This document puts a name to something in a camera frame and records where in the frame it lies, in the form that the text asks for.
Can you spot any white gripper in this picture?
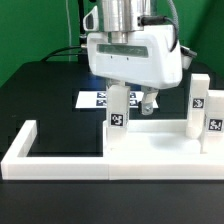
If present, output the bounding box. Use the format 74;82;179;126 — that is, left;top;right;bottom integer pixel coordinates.
83;5;197;116

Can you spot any white desk top tray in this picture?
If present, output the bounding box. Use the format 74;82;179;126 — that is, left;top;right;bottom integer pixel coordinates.
103;119;224;164

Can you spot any fiducial marker plate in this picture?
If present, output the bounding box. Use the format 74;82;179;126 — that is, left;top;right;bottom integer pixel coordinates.
75;91;159;110

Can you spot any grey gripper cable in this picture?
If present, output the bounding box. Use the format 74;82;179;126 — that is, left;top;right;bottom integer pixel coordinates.
138;0;181;53

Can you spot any black cable with connector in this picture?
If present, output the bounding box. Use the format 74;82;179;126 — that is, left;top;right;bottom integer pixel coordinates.
40;45;88;62

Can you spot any white U-shaped fence frame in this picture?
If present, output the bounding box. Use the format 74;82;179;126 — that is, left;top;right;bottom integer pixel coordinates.
1;120;224;180

